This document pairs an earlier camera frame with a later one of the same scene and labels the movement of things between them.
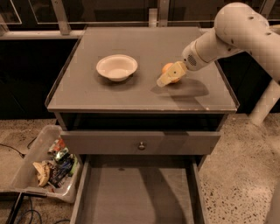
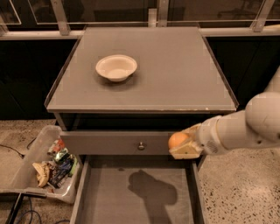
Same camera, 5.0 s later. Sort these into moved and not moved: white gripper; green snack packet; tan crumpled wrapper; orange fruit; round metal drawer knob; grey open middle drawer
Moved: white gripper; orange fruit
Not moved: round metal drawer knob; green snack packet; grey open middle drawer; tan crumpled wrapper
